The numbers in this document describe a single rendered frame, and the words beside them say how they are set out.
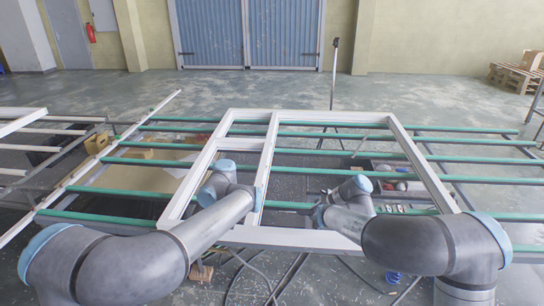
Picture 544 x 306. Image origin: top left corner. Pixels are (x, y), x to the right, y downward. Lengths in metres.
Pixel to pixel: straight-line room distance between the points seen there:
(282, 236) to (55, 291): 0.93
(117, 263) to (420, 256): 0.52
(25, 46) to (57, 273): 10.03
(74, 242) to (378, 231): 0.56
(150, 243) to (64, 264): 0.13
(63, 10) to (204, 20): 4.18
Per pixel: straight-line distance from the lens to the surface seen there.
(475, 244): 0.65
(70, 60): 10.31
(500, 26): 8.87
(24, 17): 10.21
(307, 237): 1.31
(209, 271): 2.33
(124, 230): 1.63
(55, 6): 10.15
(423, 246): 0.60
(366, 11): 7.18
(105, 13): 8.94
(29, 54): 10.49
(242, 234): 1.34
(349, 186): 1.22
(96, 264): 0.52
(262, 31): 7.49
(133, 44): 8.44
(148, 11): 8.52
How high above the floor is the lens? 1.90
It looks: 28 degrees down
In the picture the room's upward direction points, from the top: 1 degrees counter-clockwise
